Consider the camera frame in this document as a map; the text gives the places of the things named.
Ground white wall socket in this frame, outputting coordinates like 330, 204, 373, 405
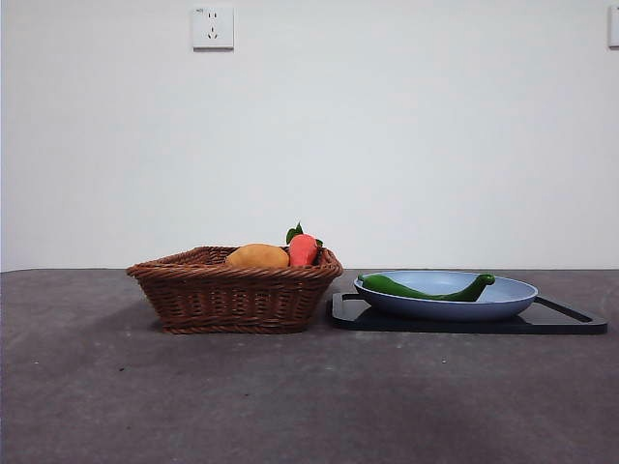
192, 5, 235, 51

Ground green pepper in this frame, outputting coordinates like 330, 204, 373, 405
357, 273, 496, 302

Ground blue round plate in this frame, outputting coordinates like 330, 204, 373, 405
353, 270, 539, 324

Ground brown wicker basket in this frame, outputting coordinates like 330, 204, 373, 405
126, 245, 344, 335

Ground orange carrot with green leaves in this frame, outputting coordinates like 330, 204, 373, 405
285, 221, 324, 268

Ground black flat tray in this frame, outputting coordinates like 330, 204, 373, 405
331, 291, 608, 334

